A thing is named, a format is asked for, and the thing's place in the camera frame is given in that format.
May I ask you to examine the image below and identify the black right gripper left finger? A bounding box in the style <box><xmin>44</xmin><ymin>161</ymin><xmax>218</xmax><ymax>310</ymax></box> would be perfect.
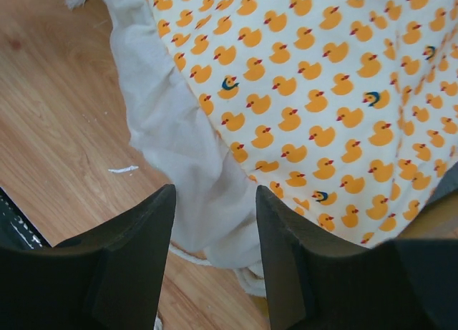
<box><xmin>1</xmin><ymin>185</ymin><xmax>176</xmax><ymax>329</ymax></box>

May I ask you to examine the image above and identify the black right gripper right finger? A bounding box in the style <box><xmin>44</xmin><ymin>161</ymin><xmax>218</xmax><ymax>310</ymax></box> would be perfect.
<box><xmin>255</xmin><ymin>186</ymin><xmax>457</xmax><ymax>329</ymax></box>

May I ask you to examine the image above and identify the duck print bed cover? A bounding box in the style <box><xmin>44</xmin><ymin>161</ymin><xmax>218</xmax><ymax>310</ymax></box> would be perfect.
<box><xmin>66</xmin><ymin>0</ymin><xmax>458</xmax><ymax>299</ymax></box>

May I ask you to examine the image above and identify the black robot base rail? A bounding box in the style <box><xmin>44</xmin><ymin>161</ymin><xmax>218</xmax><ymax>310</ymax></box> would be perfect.
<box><xmin>0</xmin><ymin>188</ymin><xmax>51</xmax><ymax>250</ymax></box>

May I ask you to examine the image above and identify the wooden pet bed frame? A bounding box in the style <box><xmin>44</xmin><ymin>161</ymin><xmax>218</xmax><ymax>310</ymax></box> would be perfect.
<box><xmin>399</xmin><ymin>191</ymin><xmax>458</xmax><ymax>239</ymax></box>

